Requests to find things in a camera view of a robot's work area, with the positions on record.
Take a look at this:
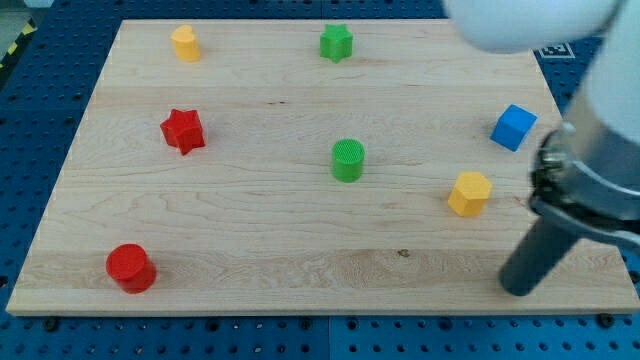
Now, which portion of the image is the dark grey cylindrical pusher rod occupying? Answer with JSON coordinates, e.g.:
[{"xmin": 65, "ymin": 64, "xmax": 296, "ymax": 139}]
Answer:
[{"xmin": 499, "ymin": 217, "xmax": 579, "ymax": 296}]

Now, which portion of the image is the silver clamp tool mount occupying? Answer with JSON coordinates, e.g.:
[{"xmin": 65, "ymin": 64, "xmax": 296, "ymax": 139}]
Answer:
[{"xmin": 528, "ymin": 85, "xmax": 640, "ymax": 251}]

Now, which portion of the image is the yellow hexagon block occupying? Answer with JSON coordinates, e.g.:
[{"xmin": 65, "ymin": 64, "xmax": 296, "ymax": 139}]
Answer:
[{"xmin": 447, "ymin": 172, "xmax": 493, "ymax": 217}]

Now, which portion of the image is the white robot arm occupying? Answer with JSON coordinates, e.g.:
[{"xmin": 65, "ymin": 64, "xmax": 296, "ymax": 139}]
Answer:
[{"xmin": 443, "ymin": 0, "xmax": 639, "ymax": 296}]

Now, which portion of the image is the blue cube block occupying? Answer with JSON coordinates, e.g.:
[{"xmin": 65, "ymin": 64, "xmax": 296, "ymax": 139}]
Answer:
[{"xmin": 490, "ymin": 104, "xmax": 537, "ymax": 152}]

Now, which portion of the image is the white fiducial marker tag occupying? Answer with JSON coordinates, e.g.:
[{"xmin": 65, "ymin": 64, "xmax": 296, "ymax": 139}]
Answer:
[{"xmin": 537, "ymin": 43, "xmax": 575, "ymax": 59}]

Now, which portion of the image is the green cylinder block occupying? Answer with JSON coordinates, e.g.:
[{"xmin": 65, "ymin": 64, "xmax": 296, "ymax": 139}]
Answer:
[{"xmin": 331, "ymin": 138, "xmax": 365, "ymax": 182}]

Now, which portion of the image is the green star block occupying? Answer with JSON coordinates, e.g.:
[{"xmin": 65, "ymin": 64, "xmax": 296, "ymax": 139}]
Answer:
[{"xmin": 320, "ymin": 24, "xmax": 353, "ymax": 63}]

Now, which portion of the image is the light wooden board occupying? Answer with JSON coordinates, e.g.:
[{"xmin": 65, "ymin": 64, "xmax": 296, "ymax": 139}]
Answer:
[{"xmin": 7, "ymin": 20, "xmax": 639, "ymax": 317}]

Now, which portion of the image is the red star block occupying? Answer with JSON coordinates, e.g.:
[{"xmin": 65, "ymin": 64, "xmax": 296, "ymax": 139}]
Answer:
[{"xmin": 160, "ymin": 109, "xmax": 206, "ymax": 155}]

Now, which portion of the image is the red cylinder block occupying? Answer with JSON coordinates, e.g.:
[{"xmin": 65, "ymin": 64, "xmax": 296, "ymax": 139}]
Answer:
[{"xmin": 105, "ymin": 243, "xmax": 157, "ymax": 294}]

